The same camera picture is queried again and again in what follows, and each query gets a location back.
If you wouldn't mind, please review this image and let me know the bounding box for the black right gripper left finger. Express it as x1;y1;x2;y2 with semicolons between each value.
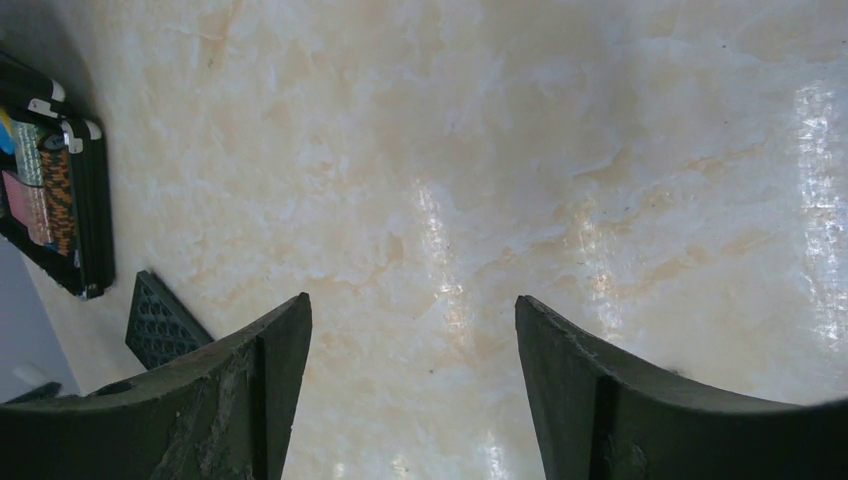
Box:
1;293;312;479

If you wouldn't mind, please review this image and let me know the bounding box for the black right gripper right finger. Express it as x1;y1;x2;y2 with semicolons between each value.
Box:
515;296;847;479

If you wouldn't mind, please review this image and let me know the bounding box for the dark grey studded baseplate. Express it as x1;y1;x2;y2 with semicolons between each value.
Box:
125;270;214;370

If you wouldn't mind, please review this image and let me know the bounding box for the black poker chip case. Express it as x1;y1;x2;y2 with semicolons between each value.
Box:
1;54;115;300

